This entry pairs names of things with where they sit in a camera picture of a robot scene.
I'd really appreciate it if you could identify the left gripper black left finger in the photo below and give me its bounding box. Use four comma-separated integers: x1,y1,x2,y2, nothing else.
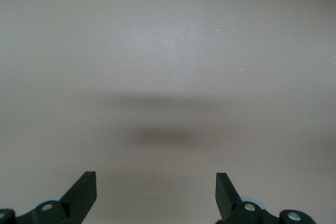
0,171,98,224

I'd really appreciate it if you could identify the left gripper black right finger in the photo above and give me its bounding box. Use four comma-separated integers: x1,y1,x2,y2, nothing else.
215,172,317,224

